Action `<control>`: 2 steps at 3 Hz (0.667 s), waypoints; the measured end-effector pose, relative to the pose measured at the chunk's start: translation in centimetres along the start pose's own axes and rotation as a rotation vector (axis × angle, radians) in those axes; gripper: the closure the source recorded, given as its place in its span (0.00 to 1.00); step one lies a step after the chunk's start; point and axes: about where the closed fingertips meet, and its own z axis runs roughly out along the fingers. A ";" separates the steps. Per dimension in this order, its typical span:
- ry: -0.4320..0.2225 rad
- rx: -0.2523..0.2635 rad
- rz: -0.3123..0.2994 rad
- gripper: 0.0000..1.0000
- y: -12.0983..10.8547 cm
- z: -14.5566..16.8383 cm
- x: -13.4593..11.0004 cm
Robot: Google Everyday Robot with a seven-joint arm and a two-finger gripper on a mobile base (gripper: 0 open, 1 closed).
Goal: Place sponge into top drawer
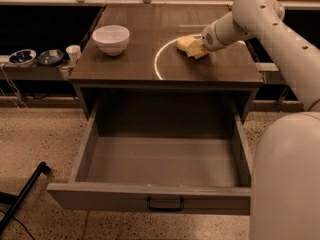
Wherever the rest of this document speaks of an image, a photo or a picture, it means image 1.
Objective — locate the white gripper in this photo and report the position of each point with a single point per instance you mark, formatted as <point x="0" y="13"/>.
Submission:
<point x="210" y="40"/>

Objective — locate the yellow sponge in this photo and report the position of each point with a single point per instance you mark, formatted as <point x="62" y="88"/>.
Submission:
<point x="182" y="44"/>

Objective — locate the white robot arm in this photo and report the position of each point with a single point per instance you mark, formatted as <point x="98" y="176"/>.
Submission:
<point x="285" y="190"/>

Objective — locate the open grey top drawer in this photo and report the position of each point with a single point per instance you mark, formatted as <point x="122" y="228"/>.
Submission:
<point x="135" y="146"/>

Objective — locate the white ceramic bowl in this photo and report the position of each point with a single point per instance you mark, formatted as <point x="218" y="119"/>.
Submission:
<point x="111" y="39"/>

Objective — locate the small white cup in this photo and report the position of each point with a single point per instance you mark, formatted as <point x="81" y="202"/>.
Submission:
<point x="74" y="53"/>

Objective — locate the dark glazed small bowl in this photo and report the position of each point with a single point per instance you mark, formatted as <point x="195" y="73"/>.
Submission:
<point x="51" y="57"/>

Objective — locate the low side shelf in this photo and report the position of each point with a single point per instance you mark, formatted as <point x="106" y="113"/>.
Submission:
<point x="37" y="72"/>

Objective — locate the blue patterned small bowl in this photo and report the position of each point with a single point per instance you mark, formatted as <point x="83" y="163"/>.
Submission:
<point x="22" y="58"/>

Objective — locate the black metal stand leg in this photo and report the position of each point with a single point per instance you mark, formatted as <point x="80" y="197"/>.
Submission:
<point x="14" y="201"/>

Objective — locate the black drawer handle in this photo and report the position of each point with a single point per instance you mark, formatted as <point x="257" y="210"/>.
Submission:
<point x="165" y="205"/>

